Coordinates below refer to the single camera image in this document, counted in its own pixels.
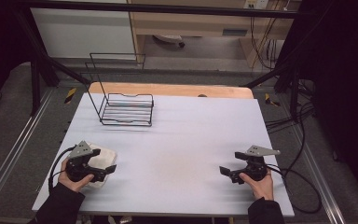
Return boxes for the right hand-held gripper black cable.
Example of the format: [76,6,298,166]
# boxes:
[266,163,323,215]

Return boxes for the black metal frame bar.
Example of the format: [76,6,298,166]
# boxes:
[12,0,302,20]

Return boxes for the wooden table board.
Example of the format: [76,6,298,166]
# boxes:
[88,81,255,100]

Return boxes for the white cabinet panel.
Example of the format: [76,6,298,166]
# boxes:
[30,7,136,59]

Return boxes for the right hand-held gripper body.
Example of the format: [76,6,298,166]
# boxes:
[241,145,282,182]

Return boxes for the hanging cables under desk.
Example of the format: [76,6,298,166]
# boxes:
[249,15,278,71]

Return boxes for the person's right hand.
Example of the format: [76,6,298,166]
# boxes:
[239,170,275,201]

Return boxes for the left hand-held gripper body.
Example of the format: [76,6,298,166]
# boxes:
[64,140,103,183]

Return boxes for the black metal frame stand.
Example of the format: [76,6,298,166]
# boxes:
[13,7,91,117]
[243,54,304,123]

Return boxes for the light wooden desk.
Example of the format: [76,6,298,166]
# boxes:
[128,0,296,68]

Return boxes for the hand-held gripper black cable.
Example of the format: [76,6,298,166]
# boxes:
[48,145,76,191]
[266,163,323,215]

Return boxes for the bundle of black floor cables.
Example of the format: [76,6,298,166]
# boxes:
[265,78,317,176]

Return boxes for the black curtain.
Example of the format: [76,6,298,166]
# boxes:
[0,0,34,117]
[276,0,358,202]

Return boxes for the black wire rack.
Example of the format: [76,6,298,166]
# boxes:
[80,52,155,128]

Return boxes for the left hand-held gripper black cable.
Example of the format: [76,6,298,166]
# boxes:
[48,145,76,191]

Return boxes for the white towel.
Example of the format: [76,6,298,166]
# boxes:
[83,143,118,189]

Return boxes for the aluminium floor rail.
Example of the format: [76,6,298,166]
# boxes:
[0,88,56,213]
[292,124,347,224]

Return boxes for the yellow black tape mark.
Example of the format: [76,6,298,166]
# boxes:
[264,92,282,107]
[63,87,78,105]

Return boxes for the person's left hand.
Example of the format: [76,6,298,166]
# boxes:
[58,158,95,193]

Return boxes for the white wall socket strip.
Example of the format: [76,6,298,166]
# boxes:
[243,0,270,10]

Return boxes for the grey chair base with caster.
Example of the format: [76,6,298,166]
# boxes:
[152,34,186,49]

